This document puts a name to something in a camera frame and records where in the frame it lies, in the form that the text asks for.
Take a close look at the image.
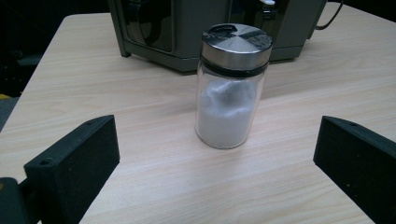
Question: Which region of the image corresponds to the black stand with striped base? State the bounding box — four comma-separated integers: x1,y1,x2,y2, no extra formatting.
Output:
0,52,41,101

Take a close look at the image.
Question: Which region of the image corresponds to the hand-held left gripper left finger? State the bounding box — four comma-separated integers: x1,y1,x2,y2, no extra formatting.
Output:
23,114,121,224

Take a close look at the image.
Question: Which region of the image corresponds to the glass jar with metal lid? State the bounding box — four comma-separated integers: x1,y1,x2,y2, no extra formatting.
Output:
194,22,275,150

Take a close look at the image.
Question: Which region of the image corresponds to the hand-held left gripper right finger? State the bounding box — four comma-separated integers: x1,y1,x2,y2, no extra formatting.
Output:
312,115,396,224

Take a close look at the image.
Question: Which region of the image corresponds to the dark grey corner rack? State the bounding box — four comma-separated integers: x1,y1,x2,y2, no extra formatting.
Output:
106,0,328,74

